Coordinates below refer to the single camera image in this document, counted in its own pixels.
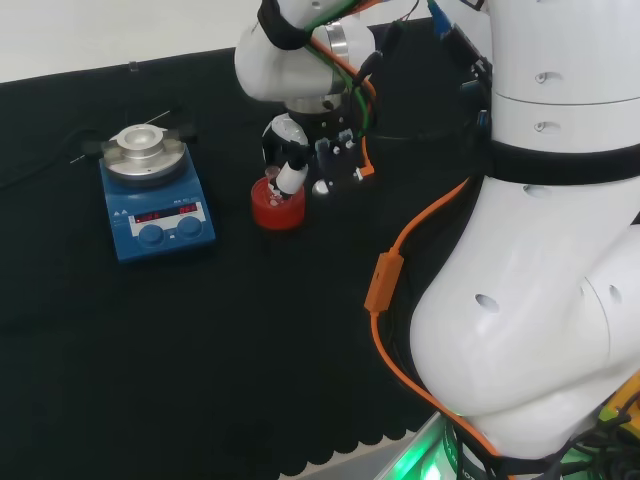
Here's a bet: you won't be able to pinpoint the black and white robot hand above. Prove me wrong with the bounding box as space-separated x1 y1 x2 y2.
260 102 376 201

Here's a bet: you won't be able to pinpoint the clear round-bottom flask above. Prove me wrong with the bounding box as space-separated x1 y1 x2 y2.
264 167 289 207

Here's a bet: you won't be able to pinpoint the heater with blue base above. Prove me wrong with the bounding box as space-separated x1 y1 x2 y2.
98 124 219 265

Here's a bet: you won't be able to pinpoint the black bench cloth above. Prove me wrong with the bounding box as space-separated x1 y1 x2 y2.
0 17 494 480

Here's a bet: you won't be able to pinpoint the green cable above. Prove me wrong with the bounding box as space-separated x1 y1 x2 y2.
304 0 375 137

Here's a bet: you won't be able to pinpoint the red flask support ring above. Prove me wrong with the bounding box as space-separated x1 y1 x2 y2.
250 175 307 231

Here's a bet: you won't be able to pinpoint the steel probe with black cable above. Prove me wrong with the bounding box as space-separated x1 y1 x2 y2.
0 107 184 191

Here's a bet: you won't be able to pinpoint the aluminium heating block black handles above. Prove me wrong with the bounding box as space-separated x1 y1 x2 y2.
82 121 199 162

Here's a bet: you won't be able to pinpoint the orange cable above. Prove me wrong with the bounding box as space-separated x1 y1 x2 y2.
307 0 516 480

